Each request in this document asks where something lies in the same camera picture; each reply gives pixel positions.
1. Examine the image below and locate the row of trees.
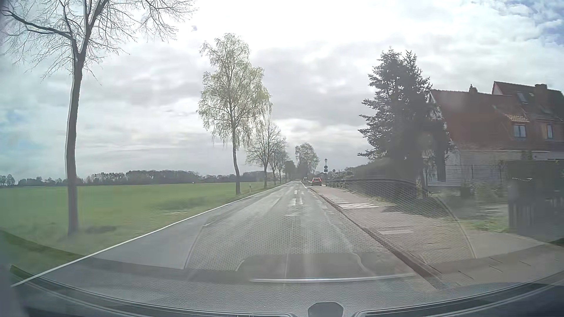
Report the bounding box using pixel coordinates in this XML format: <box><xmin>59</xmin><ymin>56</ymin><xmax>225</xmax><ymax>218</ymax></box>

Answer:
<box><xmin>245</xmin><ymin>119</ymin><xmax>320</xmax><ymax>189</ymax></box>

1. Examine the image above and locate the tall birch tree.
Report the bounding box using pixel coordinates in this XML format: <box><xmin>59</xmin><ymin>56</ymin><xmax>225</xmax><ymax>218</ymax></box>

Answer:
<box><xmin>197</xmin><ymin>33</ymin><xmax>273</xmax><ymax>195</ymax></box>

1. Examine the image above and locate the grey asphalt road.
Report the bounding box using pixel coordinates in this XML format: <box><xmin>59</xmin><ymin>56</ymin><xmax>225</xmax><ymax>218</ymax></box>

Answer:
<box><xmin>13</xmin><ymin>181</ymin><xmax>441</xmax><ymax>291</ymax></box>

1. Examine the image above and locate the dark hedge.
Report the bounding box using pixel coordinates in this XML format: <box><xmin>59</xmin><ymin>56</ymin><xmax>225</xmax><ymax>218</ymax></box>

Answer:
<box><xmin>328</xmin><ymin>158</ymin><xmax>426</xmax><ymax>199</ymax></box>

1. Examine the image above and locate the dark conifer tree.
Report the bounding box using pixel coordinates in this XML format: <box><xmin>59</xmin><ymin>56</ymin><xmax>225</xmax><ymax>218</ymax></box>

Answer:
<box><xmin>358</xmin><ymin>48</ymin><xmax>454</xmax><ymax>186</ymax></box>

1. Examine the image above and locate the car's own bonnet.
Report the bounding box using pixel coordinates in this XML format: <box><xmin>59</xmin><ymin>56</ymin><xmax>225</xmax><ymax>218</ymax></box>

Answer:
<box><xmin>9</xmin><ymin>264</ymin><xmax>564</xmax><ymax>317</ymax></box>

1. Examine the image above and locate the paved brick pavement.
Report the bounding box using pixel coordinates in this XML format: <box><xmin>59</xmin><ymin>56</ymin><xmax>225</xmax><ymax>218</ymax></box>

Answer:
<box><xmin>308</xmin><ymin>185</ymin><xmax>564</xmax><ymax>287</ymax></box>

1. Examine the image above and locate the distant wood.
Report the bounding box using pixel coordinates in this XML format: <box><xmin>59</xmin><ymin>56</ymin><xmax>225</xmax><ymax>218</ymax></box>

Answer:
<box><xmin>0</xmin><ymin>169</ymin><xmax>269</xmax><ymax>187</ymax></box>

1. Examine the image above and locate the green grass field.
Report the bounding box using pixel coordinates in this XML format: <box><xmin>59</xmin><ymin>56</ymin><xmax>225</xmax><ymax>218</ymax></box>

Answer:
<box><xmin>0</xmin><ymin>181</ymin><xmax>283</xmax><ymax>276</ymax></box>

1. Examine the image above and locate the bare roadside tree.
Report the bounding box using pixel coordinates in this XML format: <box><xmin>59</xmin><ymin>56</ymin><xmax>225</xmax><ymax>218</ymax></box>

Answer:
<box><xmin>0</xmin><ymin>0</ymin><xmax>197</xmax><ymax>236</ymax></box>

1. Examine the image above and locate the red-roofed house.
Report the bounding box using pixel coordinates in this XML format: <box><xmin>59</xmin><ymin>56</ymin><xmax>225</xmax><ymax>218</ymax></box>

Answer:
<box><xmin>424</xmin><ymin>81</ymin><xmax>564</xmax><ymax>188</ymax></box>

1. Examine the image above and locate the dark wooden fence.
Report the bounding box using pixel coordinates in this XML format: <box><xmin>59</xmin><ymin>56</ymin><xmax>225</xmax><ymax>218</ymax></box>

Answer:
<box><xmin>507</xmin><ymin>161</ymin><xmax>564</xmax><ymax>243</ymax></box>

